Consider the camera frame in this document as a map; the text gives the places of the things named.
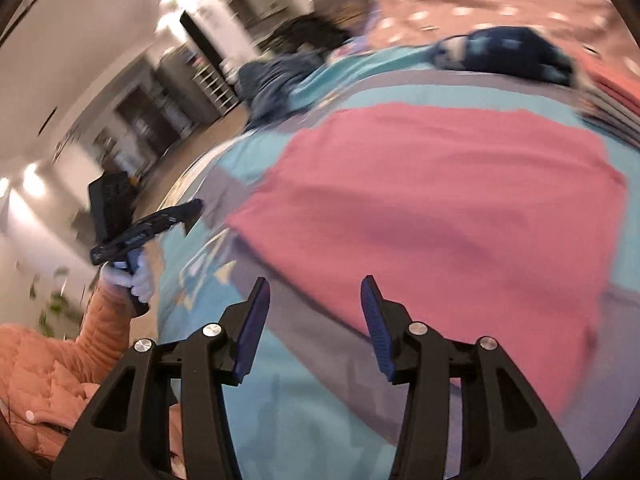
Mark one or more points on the dark cabinet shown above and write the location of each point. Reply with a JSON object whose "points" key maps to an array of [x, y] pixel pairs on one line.
{"points": [[143, 114]]}

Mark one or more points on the floral dark cushion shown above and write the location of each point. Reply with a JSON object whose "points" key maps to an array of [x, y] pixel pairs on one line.
{"points": [[355, 16]]}

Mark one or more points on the black clothing heap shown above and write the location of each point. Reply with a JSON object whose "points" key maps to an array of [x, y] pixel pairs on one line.
{"points": [[306, 33]]}

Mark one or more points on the orange quilted jacket sleeve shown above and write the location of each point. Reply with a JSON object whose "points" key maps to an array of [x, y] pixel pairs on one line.
{"points": [[47, 383]]}

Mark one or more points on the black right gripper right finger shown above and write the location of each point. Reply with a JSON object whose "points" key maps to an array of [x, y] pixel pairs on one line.
{"points": [[507, 432]]}

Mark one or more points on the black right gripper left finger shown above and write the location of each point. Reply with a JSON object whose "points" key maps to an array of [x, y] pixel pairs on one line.
{"points": [[187, 214]]}

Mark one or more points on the dark blue blanket heap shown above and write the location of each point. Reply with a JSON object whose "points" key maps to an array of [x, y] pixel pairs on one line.
{"points": [[264, 86]]}

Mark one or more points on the blue grey geometric bedspread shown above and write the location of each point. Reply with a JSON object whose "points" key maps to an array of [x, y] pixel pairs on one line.
{"points": [[315, 405]]}

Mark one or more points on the patterned folded garment at bottom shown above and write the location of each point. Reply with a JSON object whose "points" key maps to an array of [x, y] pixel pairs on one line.
{"points": [[624, 126]]}

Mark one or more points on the grey folded garment in stack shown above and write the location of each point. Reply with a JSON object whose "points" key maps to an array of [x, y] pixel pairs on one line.
{"points": [[597, 106]]}

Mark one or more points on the pink garment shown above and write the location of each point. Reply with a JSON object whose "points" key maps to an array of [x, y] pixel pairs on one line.
{"points": [[479, 222]]}

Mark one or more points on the white shelf unit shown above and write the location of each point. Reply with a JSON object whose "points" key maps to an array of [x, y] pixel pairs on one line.
{"points": [[216, 88]]}

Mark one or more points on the pink polka dot sheet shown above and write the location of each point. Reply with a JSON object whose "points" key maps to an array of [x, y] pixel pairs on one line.
{"points": [[592, 25]]}

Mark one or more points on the white gloved left hand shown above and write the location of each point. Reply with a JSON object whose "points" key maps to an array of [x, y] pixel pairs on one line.
{"points": [[140, 284]]}

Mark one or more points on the coral folded garment on stack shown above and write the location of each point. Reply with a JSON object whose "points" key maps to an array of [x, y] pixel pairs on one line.
{"points": [[608, 84]]}

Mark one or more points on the black television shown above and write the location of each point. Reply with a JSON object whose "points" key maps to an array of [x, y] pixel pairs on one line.
{"points": [[201, 41]]}

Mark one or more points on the navy star patterned garment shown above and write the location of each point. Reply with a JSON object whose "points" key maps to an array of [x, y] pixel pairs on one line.
{"points": [[518, 52]]}

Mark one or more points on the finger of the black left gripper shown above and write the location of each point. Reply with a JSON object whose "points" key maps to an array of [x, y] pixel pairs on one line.
{"points": [[124, 431]]}

